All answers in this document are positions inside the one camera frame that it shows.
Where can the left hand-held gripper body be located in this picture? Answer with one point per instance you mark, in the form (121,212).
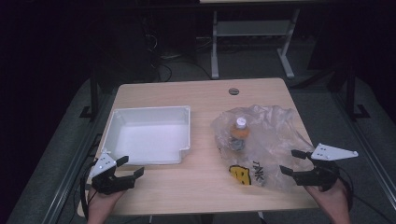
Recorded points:
(109,184)

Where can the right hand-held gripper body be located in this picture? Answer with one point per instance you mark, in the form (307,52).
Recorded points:
(320,177)

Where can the clear plastic bag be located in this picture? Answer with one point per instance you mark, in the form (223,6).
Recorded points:
(280,133)

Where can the orange drink bottle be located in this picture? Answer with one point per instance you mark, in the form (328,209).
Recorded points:
(240,132)

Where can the person's left hand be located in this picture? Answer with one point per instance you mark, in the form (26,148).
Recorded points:
(101,203)

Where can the person's right hand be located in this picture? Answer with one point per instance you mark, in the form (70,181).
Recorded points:
(334,199)

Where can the grey tape strip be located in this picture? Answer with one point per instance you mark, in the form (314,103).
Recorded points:
(87,186)

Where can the white plastic tray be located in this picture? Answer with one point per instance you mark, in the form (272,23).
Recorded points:
(149,140)

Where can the black floor stand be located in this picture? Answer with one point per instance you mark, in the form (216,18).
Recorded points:
(94,93)
(351,93)

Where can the grey round table grommet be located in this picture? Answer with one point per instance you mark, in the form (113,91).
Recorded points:
(233,91)

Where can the grey metal floor rail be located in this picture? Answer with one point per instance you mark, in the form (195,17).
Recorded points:
(71,174)
(367,149)

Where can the white metal desk frame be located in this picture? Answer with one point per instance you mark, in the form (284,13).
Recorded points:
(249,28)

